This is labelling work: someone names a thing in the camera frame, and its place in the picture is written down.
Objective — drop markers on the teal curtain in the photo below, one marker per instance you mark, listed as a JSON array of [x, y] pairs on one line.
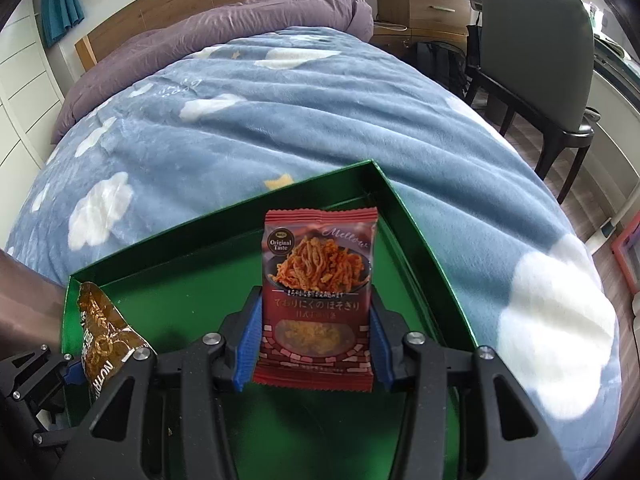
[[60, 0]]

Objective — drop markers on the grey chair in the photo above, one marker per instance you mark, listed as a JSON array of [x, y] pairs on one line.
[[530, 35]]

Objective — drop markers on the white wardrobe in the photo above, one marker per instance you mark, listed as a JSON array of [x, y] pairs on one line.
[[20, 85]]

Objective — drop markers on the red noodle snack packet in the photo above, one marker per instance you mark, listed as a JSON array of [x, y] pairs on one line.
[[315, 270]]

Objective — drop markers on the black backpack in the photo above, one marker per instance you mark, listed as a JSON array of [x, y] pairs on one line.
[[442, 67]]

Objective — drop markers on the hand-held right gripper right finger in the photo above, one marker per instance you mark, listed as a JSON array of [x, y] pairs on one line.
[[380, 345]]

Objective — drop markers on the pink frame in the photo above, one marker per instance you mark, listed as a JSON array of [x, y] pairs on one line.
[[625, 260]]

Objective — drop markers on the brown snack packet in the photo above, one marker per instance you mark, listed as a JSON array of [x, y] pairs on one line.
[[100, 325]]

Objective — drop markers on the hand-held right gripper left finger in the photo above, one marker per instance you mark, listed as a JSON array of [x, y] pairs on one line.
[[247, 340]]

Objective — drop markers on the blue cloud print blanket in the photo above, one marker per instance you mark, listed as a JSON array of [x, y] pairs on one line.
[[300, 125]]

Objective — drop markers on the green tray box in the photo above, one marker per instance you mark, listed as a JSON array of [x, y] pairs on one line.
[[190, 300]]

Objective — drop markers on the purple pillow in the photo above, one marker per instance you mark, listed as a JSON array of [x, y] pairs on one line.
[[250, 15]]

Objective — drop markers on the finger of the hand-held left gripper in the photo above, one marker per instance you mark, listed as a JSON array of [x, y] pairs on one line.
[[72, 372]]

